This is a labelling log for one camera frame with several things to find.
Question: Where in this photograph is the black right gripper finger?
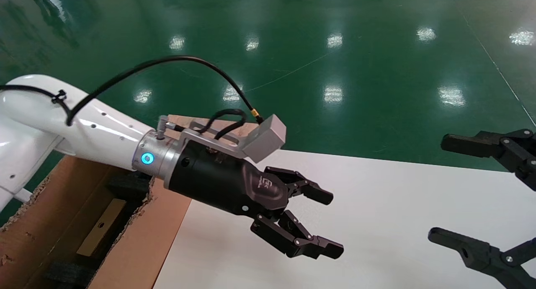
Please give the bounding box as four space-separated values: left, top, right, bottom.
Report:
428 227 536 289
441 129 536 193

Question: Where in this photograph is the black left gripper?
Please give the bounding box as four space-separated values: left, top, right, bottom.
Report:
164 139 345 259

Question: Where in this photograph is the small brown cardboard box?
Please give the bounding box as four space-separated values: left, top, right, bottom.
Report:
77 198 127 257

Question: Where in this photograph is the large open cardboard box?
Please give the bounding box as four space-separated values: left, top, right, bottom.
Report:
0 155 193 289

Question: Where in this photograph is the black foam block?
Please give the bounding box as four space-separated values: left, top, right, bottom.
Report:
44 262 99 289
107 172 153 202

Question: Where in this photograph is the white tubular stand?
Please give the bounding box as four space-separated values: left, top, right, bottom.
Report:
12 187 33 203

